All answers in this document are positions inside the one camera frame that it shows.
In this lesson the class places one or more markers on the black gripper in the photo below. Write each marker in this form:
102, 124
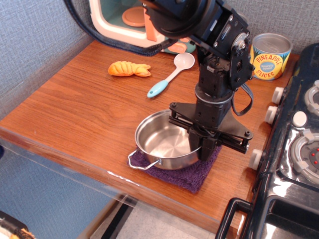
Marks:
210, 123

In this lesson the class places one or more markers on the small steel pot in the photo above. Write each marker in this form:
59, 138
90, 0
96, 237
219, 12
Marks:
164, 144

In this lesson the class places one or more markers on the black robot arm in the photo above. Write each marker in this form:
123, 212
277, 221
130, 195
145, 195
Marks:
221, 37

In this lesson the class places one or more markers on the purple folded towel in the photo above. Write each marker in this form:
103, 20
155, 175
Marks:
190, 178

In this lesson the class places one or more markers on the white teal toy spoon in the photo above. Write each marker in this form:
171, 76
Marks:
182, 61

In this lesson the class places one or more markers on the black toy stove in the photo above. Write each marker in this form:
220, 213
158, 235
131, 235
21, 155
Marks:
285, 202

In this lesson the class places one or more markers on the orange plush croissant toy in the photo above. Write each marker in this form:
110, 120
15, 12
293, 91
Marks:
126, 68

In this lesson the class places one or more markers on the pineapple slices can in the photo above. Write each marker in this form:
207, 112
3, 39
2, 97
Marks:
269, 55

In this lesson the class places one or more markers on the toy microwave oven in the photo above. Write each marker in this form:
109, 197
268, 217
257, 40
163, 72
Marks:
106, 16

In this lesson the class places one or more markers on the orange microwave turntable plate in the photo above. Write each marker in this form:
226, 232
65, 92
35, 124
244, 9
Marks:
134, 17

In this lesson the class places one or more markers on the orange black object corner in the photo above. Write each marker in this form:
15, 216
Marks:
12, 228

